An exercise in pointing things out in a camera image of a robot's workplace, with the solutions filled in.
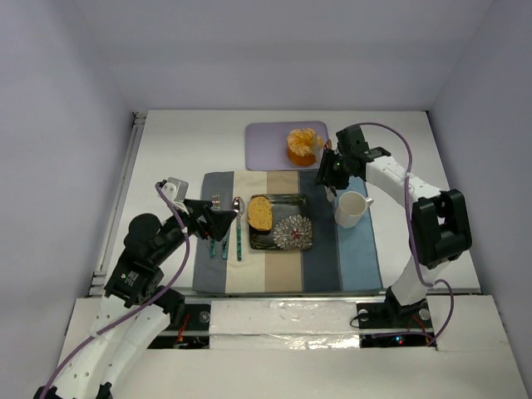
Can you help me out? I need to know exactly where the peeled orange mandarin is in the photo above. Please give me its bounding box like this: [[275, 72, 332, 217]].
[[287, 128, 317, 167]]

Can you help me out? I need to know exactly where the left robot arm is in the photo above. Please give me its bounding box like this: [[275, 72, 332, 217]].
[[35, 199, 236, 398]]

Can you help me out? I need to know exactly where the foil covered white block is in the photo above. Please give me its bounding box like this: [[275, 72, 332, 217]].
[[209, 299, 360, 351]]

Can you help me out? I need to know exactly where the knife with teal handle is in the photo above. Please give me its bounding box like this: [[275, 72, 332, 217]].
[[221, 235, 228, 260]]

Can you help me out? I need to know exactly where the slice of bread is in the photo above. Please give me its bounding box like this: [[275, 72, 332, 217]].
[[248, 195, 273, 231]]

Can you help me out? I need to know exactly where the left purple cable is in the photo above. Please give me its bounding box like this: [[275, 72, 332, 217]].
[[39, 180, 192, 399]]

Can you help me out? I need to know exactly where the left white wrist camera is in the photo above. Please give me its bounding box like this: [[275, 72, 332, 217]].
[[161, 177, 189, 204]]

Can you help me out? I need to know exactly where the striped cloth placemat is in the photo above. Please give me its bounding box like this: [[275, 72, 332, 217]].
[[192, 170, 383, 293]]

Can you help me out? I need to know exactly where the lavender rectangular tray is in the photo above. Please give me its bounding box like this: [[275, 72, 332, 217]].
[[244, 121, 329, 171]]

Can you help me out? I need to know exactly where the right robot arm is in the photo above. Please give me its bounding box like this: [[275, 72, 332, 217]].
[[315, 123, 472, 336]]

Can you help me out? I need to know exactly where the aluminium rail frame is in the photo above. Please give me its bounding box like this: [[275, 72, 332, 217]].
[[86, 112, 147, 298]]

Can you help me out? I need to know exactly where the white ceramic mug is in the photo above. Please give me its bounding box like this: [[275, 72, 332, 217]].
[[334, 191, 374, 229]]

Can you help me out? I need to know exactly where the fork with teal handle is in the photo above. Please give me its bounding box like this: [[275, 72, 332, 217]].
[[209, 195, 220, 259]]

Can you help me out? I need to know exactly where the black floral square plate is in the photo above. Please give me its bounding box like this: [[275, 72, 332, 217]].
[[249, 194, 313, 251]]

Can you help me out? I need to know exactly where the spoon with teal handle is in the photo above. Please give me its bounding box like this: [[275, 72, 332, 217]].
[[233, 196, 245, 262]]

